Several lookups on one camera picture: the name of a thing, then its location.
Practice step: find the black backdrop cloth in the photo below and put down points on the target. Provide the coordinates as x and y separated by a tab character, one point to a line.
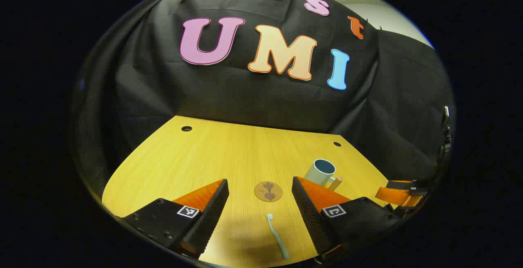
245	96

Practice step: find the round cork coaster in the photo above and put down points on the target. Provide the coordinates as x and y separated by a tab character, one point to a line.
268	191

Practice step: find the wooden desktop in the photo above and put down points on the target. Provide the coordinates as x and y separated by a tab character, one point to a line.
245	153

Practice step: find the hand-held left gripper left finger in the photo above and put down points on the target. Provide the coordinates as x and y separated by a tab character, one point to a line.
212	213

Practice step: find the pale green toothbrush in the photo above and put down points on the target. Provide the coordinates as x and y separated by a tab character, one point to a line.
278	237

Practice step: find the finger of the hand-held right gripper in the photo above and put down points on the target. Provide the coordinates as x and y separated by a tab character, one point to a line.
394	195

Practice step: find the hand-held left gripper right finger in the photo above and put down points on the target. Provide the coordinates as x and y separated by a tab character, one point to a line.
306	211

